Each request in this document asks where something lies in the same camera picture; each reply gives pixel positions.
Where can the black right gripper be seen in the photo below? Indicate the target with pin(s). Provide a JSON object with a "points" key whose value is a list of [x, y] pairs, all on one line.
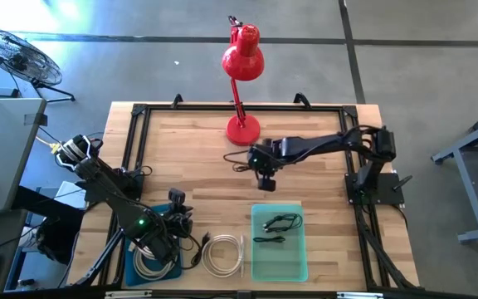
{"points": [[266, 160]]}

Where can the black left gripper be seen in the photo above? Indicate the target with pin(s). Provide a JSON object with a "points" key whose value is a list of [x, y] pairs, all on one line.
{"points": [[179, 220]]}

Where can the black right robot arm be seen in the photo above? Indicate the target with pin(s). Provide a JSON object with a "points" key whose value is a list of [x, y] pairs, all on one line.
{"points": [[326, 143]]}

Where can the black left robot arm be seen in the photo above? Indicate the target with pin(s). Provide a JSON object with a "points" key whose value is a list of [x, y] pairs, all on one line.
{"points": [[110, 191]]}

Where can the translucent green plastic bin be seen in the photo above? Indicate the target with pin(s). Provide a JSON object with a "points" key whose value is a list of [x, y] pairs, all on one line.
{"points": [[278, 261]]}

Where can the red desk lamp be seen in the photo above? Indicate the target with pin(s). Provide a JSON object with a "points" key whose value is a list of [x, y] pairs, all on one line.
{"points": [[243, 58]]}

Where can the white paper sheet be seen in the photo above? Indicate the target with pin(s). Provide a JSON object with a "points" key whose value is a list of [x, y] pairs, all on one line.
{"points": [[69, 195]]}

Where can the black bag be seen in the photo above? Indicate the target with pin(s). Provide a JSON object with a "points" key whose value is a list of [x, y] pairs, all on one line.
{"points": [[56, 243]]}

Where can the grey desk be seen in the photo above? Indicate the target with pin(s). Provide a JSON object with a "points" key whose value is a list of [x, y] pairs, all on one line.
{"points": [[2, 153]]}

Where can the grey metal table stand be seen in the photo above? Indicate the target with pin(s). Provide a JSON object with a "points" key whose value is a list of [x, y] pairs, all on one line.
{"points": [[471, 195]]}

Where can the black floor fan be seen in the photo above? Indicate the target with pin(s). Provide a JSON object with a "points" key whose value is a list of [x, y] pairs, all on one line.
{"points": [[17, 56]]}

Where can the black aluminium table frame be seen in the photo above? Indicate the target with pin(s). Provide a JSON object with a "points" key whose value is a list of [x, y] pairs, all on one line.
{"points": [[305, 108]]}

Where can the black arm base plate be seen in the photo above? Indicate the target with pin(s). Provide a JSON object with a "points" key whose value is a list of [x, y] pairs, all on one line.
{"points": [[94, 197], [388, 193]]}

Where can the silver metal bracket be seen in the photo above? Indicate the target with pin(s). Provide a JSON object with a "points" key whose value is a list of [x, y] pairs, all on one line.
{"points": [[127, 294], [359, 295]]}

